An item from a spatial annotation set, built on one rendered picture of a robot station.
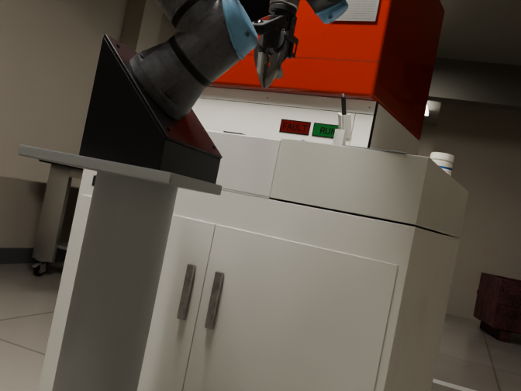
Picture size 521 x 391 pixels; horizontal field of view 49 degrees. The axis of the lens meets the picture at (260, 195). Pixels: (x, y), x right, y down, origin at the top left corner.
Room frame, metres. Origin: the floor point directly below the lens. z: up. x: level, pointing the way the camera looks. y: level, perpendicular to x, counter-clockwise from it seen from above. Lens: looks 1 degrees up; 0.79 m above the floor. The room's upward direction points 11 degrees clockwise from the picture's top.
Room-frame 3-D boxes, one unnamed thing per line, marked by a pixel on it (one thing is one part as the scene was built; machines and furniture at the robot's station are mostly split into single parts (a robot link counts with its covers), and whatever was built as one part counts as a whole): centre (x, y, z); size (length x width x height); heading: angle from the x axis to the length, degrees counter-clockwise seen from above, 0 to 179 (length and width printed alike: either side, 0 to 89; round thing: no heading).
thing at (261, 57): (1.46, 0.05, 1.14); 0.06 x 0.03 x 0.09; 152
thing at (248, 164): (1.52, 0.20, 0.89); 0.55 x 0.09 x 0.14; 62
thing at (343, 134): (1.60, -0.19, 1.03); 0.06 x 0.04 x 0.13; 152
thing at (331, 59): (2.37, -0.11, 1.52); 0.81 x 0.75 x 0.60; 62
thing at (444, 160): (1.73, -0.52, 1.01); 0.07 x 0.07 x 0.10
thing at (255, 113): (2.10, 0.03, 1.02); 0.81 x 0.03 x 0.40; 62
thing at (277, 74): (1.45, 0.02, 1.14); 0.06 x 0.03 x 0.09; 152
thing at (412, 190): (1.54, -0.32, 0.89); 0.62 x 0.35 x 0.14; 152
